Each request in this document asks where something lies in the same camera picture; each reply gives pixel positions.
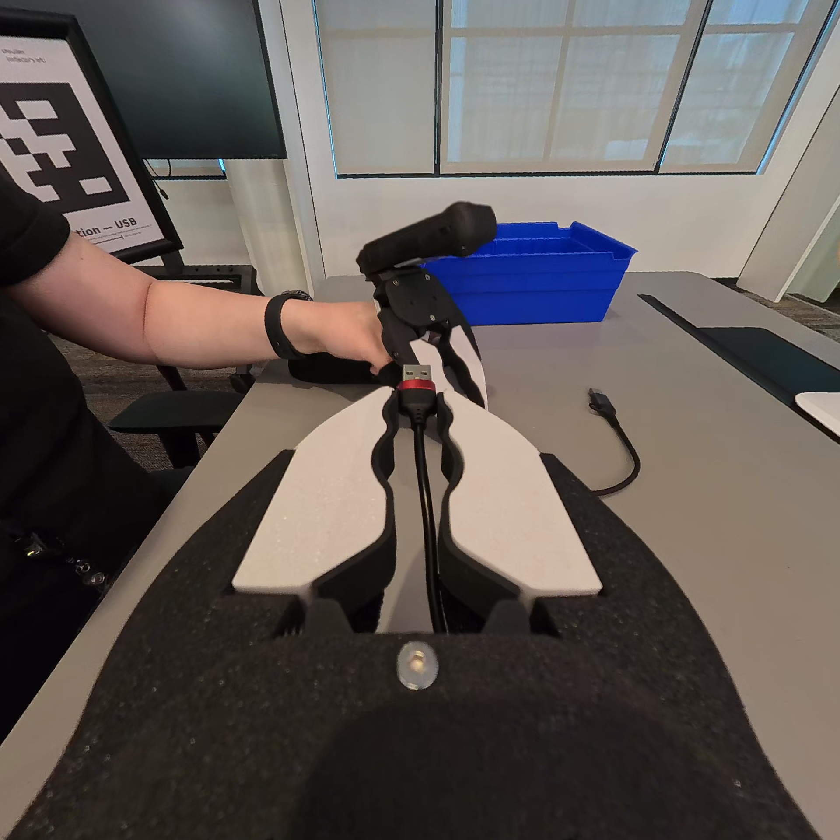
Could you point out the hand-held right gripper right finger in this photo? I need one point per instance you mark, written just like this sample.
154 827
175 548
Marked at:
518 518

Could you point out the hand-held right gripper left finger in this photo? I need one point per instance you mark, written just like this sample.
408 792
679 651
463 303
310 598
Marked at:
315 518

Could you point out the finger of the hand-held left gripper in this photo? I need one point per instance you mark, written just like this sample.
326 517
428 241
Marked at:
474 367
420 351

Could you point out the blue plastic bin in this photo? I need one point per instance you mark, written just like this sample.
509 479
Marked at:
538 289

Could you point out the black mesh elbow pad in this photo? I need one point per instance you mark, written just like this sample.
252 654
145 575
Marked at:
328 371

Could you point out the person's left forearm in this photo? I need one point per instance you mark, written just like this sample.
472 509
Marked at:
164 315

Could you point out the person's left hand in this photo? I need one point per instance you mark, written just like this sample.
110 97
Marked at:
348 334

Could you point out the black wrist band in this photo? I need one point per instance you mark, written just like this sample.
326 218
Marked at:
282 325

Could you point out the window with white blinds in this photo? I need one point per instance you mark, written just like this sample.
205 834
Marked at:
558 85

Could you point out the large black monitor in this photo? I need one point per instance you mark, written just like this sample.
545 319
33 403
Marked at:
197 79

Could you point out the framed marker sign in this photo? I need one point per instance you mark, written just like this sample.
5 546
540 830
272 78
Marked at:
65 131

